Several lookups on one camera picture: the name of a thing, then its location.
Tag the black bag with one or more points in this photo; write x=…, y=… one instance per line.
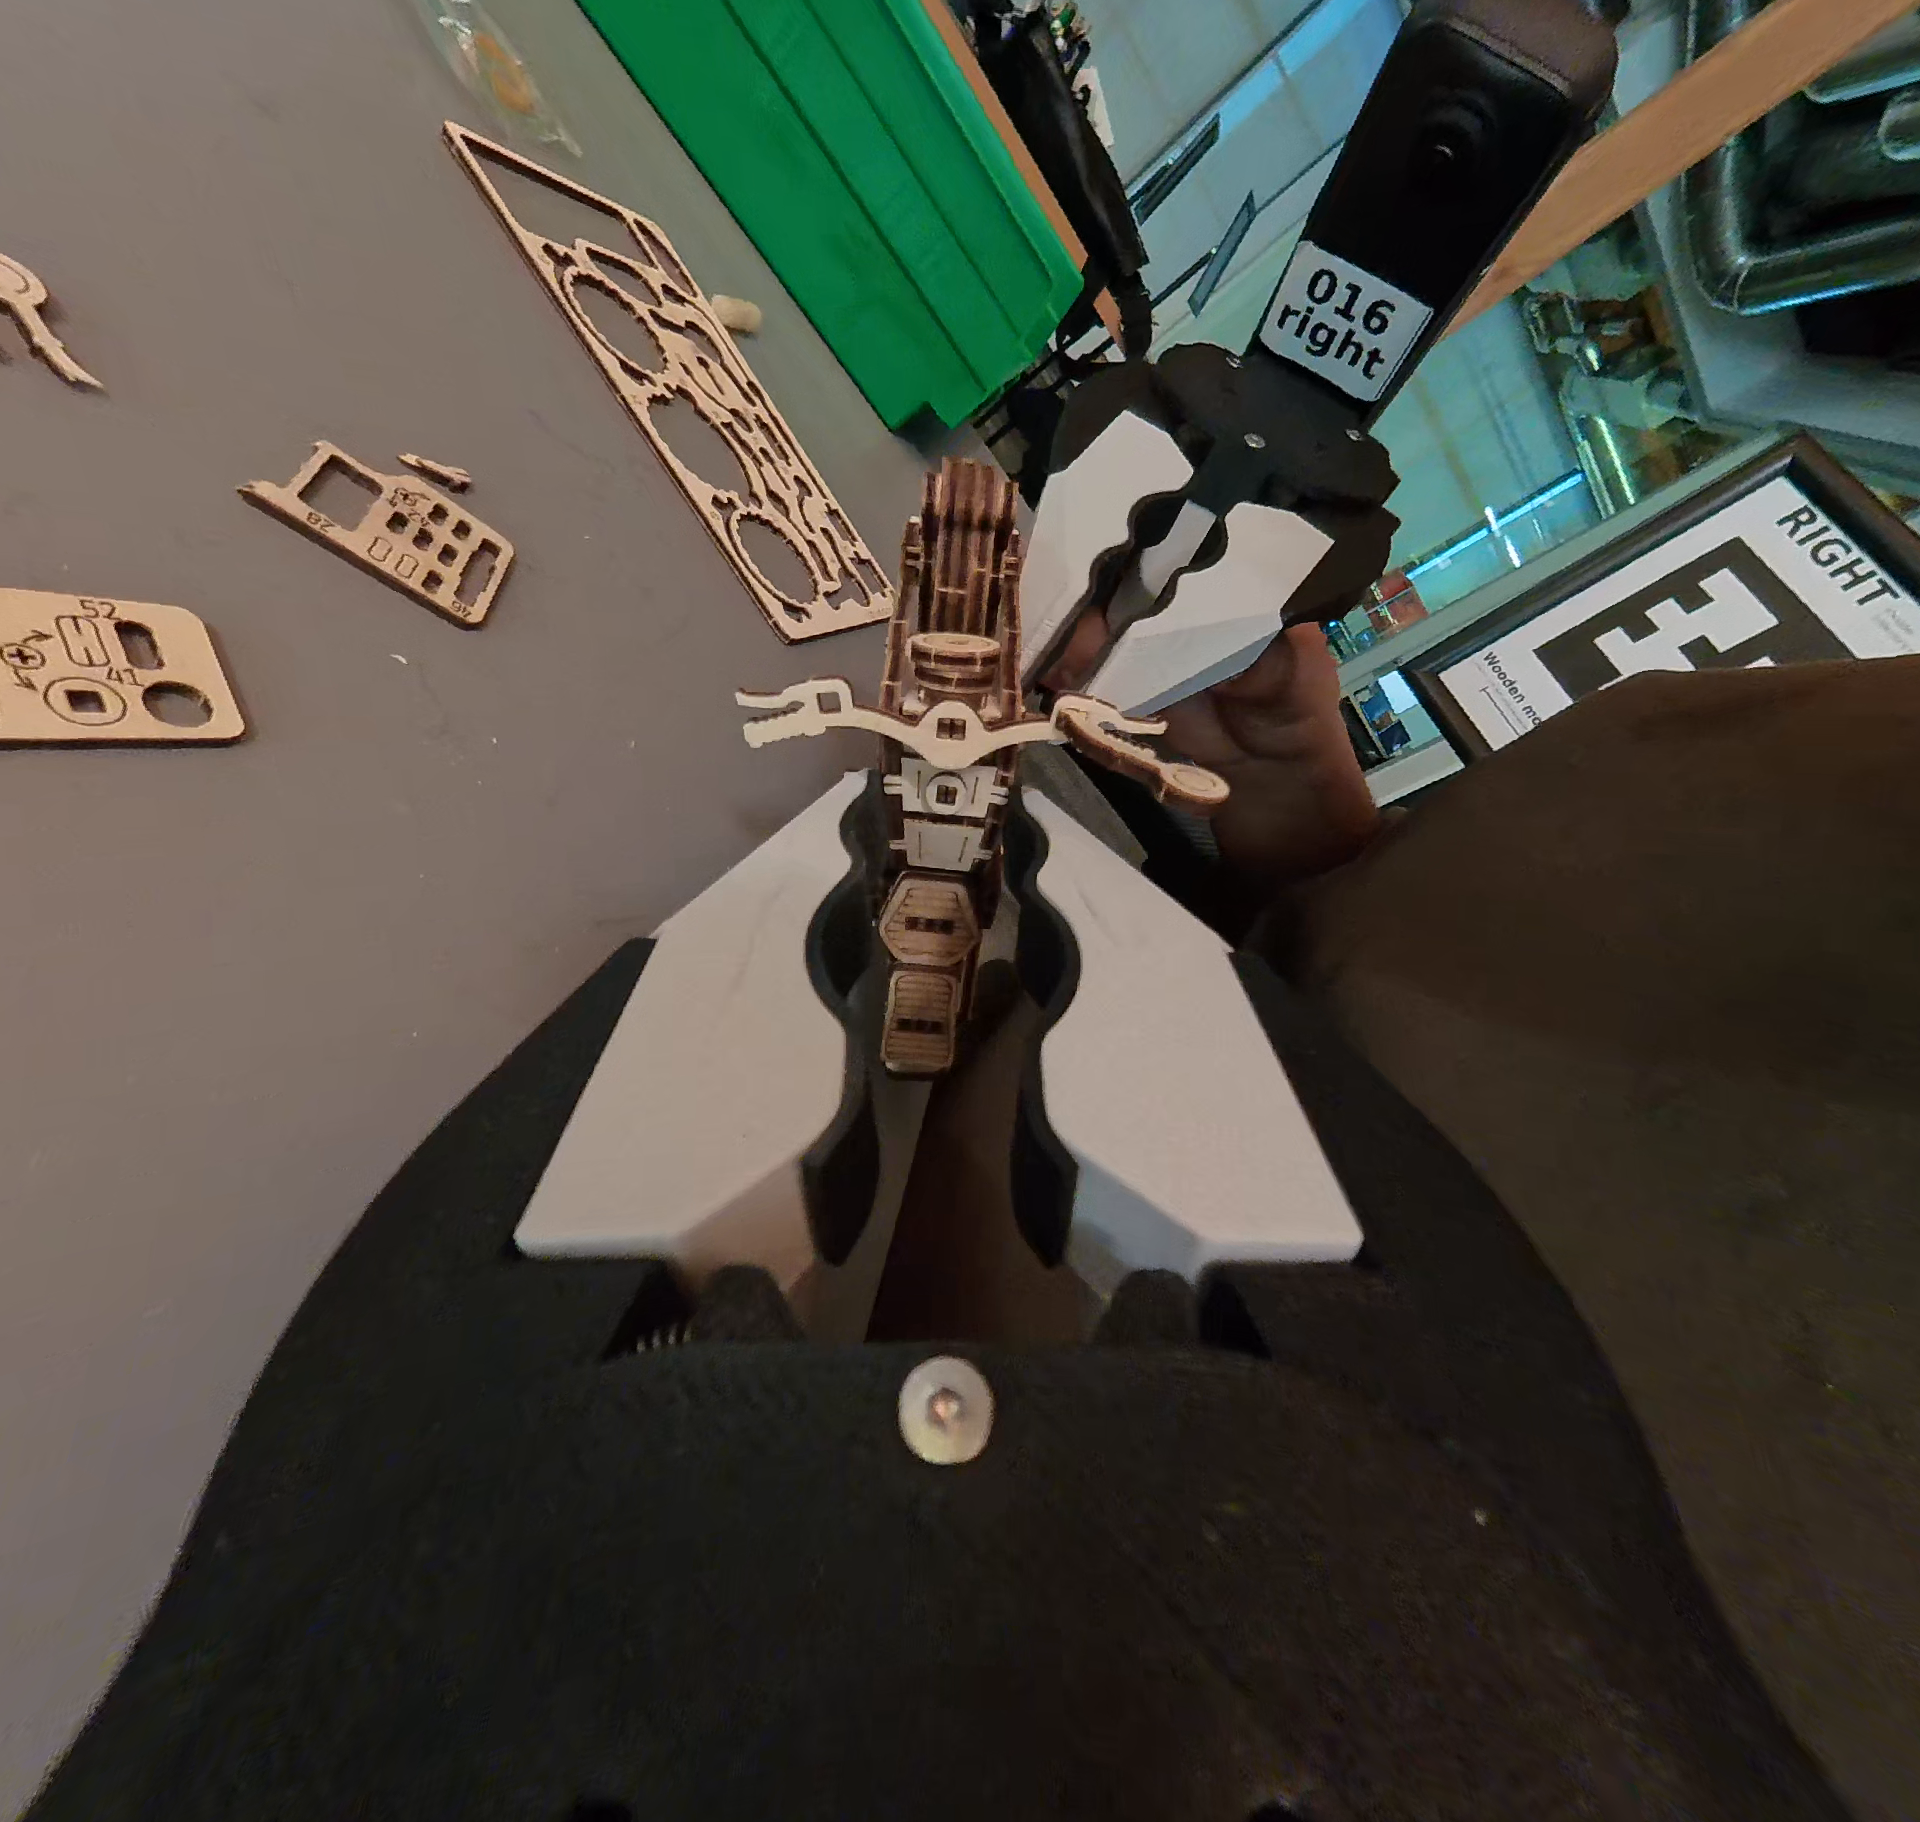
x=1067, y=139

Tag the small wooden card piece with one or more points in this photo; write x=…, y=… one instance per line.
x=102, y=652

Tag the wooden beam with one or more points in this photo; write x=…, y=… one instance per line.
x=1680, y=99

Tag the toothed wooden arc piece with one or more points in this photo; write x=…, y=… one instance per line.
x=38, y=323

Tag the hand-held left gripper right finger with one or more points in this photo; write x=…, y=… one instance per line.
x=1188, y=1089

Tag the wooden motorcycle model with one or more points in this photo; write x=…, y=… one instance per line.
x=938, y=836

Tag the person's brown shirt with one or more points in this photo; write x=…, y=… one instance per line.
x=1623, y=1099

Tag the wooden mirror piece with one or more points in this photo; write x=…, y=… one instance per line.
x=1191, y=785

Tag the gear cutout wooden sheet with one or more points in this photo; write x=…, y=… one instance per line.
x=751, y=398

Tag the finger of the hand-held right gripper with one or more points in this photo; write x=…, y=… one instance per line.
x=1246, y=575
x=1103, y=488

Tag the tiny wooden offcut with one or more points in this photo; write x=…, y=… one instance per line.
x=436, y=470

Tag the clear plastic bag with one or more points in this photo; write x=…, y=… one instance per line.
x=483, y=36

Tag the silver air duct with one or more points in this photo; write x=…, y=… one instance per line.
x=1784, y=206

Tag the green plastic bin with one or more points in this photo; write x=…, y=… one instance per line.
x=837, y=139

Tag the black framed sign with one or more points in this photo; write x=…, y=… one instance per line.
x=1695, y=606

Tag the wooden grid cutout piece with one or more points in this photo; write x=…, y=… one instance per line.
x=334, y=523

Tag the small beige lump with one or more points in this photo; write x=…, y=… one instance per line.
x=736, y=310

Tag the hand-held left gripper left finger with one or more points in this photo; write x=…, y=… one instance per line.
x=706, y=1073

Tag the person's right hand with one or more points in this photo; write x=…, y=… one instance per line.
x=1292, y=759

